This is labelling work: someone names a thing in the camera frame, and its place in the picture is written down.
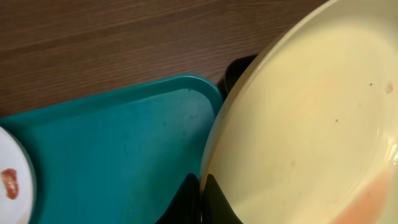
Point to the yellow plate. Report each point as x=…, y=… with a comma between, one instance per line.
x=308, y=134

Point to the teal plastic tray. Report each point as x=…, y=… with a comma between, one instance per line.
x=119, y=156

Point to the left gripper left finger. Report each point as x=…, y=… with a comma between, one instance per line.
x=183, y=208

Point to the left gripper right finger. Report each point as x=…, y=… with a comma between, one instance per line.
x=215, y=207

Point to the white plate upper left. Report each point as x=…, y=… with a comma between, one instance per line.
x=18, y=183

